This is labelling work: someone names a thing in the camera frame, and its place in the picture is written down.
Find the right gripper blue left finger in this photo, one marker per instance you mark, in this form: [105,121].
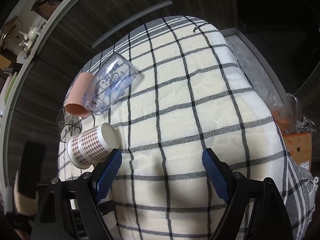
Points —
[102,177]

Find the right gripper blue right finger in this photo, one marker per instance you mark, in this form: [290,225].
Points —
[227,184]

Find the plaid paper cup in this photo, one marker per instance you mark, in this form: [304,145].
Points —
[92,145]

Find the clear square smoky cup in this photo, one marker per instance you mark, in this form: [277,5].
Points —
[68,125]

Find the pink plastic cup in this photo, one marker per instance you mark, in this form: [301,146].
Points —
[74,102]

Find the checkered white black cloth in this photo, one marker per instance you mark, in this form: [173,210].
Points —
[190,94]

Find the orange cardboard box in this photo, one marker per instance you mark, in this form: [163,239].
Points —
[300,148]

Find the clear blue patterned jar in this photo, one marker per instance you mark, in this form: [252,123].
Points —
[109,84]

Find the white teapot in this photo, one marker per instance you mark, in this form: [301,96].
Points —
[29,38]

